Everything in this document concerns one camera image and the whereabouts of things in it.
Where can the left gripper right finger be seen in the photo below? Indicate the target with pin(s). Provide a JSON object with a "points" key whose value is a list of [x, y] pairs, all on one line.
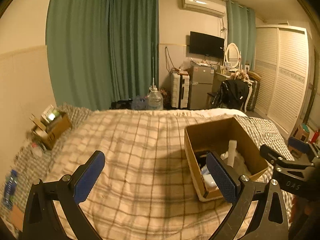
{"points": [[225, 177]]}

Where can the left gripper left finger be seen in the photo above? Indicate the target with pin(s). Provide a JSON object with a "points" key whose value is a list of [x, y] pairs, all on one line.
{"points": [[86, 175]]}

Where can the white earbuds case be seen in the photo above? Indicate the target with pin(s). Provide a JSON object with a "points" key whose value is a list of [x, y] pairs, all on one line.
{"points": [[209, 181]]}

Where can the white tape strip loop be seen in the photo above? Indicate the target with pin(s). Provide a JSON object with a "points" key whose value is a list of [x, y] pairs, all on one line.
{"points": [[231, 152]]}

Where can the small wooden stool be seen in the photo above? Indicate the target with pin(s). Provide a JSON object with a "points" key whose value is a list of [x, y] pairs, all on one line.
{"points": [[302, 133]]}

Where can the white crumpled cloth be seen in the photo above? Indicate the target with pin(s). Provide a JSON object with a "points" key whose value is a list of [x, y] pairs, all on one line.
{"points": [[238, 165]]}

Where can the checkered grey bed sheet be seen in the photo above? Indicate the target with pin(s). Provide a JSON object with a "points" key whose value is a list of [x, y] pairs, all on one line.
{"points": [[263, 131]]}

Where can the open cardboard box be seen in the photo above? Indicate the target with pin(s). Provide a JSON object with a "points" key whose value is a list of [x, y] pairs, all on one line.
{"points": [[214, 136]]}

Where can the plaid bed blanket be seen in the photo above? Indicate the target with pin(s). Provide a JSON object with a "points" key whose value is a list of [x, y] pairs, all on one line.
{"points": [[145, 190]]}

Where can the small cluttered cardboard box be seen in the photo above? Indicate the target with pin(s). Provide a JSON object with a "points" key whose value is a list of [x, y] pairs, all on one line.
{"points": [[50, 126]]}

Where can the black jacket on chair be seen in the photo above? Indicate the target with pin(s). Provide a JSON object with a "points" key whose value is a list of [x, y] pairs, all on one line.
{"points": [[232, 94]]}

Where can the blue label water bottle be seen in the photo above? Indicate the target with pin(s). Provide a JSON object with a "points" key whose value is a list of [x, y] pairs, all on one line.
{"points": [[10, 188]]}

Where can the white louvered wardrobe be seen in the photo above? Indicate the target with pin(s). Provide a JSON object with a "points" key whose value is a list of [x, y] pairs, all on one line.
{"points": [[282, 62]]}

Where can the grey mini fridge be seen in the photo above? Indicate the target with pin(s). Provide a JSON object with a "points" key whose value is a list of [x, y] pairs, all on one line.
{"points": [[201, 80]]}

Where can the large clear water jug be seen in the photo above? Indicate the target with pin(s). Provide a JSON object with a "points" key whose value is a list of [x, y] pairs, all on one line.
{"points": [[154, 99]]}

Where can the white oval mirror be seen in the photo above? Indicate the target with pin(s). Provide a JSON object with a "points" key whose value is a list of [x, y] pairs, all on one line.
{"points": [[232, 56]]}

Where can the white suitcase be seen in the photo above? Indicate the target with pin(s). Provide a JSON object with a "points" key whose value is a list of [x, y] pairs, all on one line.
{"points": [[179, 89]]}

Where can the right green curtain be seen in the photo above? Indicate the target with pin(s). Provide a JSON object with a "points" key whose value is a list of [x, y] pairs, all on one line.
{"points": [[242, 30]]}

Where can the large green curtain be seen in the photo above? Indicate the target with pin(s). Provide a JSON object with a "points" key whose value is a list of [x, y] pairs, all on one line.
{"points": [[102, 51]]}

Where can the white air conditioner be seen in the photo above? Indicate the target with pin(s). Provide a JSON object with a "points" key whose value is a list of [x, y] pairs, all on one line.
{"points": [[204, 6]]}

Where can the black wall television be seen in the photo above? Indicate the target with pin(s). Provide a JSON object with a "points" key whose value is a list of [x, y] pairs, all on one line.
{"points": [[207, 45]]}

